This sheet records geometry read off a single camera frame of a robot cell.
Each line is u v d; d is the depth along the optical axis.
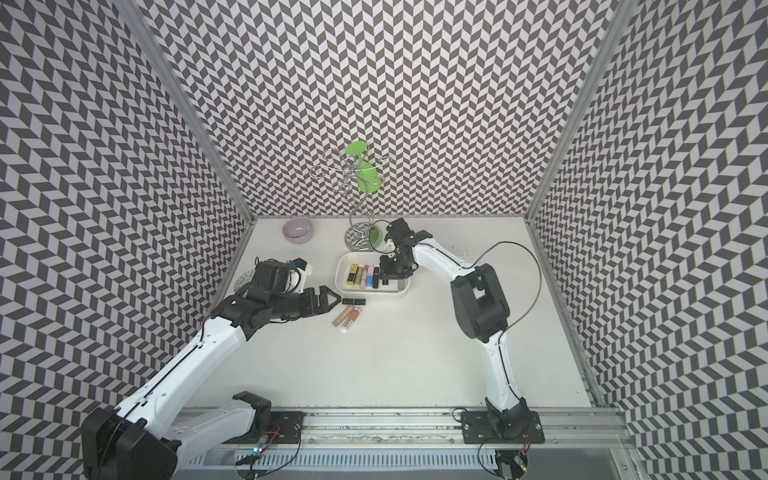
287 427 0.72
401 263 0.83
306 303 0.69
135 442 0.37
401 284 0.98
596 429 0.76
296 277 0.64
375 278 0.99
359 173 0.89
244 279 0.96
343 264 0.97
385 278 0.93
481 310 0.55
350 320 0.89
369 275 0.99
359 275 1.00
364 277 0.99
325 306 0.69
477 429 0.73
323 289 0.71
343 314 0.91
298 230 1.11
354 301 0.94
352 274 0.99
